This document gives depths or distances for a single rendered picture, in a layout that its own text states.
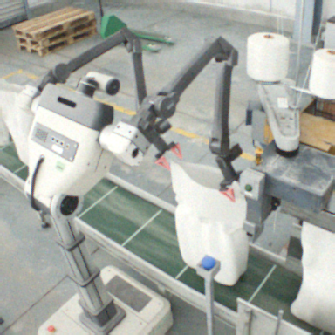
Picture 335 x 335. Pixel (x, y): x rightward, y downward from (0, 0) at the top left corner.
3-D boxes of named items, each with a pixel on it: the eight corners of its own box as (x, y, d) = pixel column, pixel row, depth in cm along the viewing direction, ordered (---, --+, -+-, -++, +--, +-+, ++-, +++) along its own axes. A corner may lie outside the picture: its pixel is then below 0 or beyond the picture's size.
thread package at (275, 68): (238, 78, 156) (239, 37, 145) (258, 64, 167) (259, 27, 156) (276, 88, 148) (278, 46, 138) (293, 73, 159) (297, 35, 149)
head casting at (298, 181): (243, 219, 157) (247, 160, 139) (272, 185, 173) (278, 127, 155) (311, 249, 144) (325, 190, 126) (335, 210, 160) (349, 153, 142)
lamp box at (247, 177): (239, 193, 143) (240, 174, 138) (245, 186, 146) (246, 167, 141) (257, 201, 140) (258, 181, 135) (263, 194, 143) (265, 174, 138)
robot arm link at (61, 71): (124, 26, 185) (130, 21, 177) (137, 49, 190) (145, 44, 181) (47, 72, 167) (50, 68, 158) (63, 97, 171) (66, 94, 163)
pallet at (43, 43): (16, 41, 616) (14, 34, 608) (70, 20, 696) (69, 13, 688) (42, 48, 579) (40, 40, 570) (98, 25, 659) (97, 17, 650)
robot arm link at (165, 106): (208, 29, 155) (226, 28, 148) (222, 54, 164) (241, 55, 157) (138, 105, 138) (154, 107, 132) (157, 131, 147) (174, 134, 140)
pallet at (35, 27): (13, 34, 608) (11, 26, 600) (70, 14, 683) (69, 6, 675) (37, 41, 567) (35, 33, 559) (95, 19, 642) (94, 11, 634)
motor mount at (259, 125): (249, 140, 185) (250, 110, 176) (256, 133, 190) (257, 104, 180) (304, 160, 173) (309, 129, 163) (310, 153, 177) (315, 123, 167)
